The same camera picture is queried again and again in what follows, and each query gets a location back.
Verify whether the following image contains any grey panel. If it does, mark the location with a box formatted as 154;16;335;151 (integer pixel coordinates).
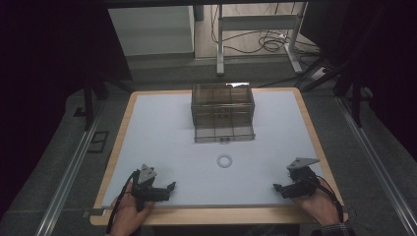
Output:
107;5;196;57

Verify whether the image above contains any metal bar at table edge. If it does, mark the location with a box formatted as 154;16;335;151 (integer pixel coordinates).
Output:
81;206;111;218

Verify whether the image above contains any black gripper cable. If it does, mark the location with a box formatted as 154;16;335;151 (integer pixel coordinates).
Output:
315;175;345;224
105;168;142;235

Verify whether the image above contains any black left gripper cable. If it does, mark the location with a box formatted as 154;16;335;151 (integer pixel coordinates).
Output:
105;168;142;235

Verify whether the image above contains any aluminium floor rail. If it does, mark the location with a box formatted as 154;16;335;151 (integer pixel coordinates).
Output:
335;96;417;236
33;104;106;236

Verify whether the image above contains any black stand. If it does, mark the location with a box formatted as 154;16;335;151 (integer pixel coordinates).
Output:
300;53;375;130
81;77;135;133

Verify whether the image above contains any tangle of black floor cables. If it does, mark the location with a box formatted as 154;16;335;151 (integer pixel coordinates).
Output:
209;3;322;57

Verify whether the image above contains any white metal desk frame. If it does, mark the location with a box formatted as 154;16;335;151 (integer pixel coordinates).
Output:
215;2;309;77

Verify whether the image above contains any black floor frame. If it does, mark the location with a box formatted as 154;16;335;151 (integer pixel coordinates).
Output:
86;130;110;154

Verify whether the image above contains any white power strip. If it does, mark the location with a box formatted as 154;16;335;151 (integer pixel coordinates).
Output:
310;66;328;82

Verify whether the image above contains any white table mat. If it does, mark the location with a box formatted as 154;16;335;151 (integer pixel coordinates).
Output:
101;90;327;208

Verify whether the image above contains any wooden table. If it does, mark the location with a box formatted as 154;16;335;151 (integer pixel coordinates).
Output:
89;87;349;228

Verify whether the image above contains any white ring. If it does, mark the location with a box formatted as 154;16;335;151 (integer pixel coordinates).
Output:
216;154;234;169

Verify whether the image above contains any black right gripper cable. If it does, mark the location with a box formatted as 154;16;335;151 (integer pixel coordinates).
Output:
315;175;345;224

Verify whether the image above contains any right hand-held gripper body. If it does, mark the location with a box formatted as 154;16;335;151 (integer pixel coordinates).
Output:
280;156;321;200

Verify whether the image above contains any person's left hand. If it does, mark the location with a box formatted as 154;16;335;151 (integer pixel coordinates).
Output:
109;181;155;236

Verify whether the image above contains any transparent drawer cabinet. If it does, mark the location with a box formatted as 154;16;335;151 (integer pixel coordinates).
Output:
190;82;257;130

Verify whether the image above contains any transparent drawer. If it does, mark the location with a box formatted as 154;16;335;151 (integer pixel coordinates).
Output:
193;124;257;145

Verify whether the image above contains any person's right hand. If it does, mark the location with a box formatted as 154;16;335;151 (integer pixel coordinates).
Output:
291;178;341;228

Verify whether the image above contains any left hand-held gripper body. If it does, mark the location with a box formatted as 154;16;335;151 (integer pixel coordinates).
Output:
130;163;172;212

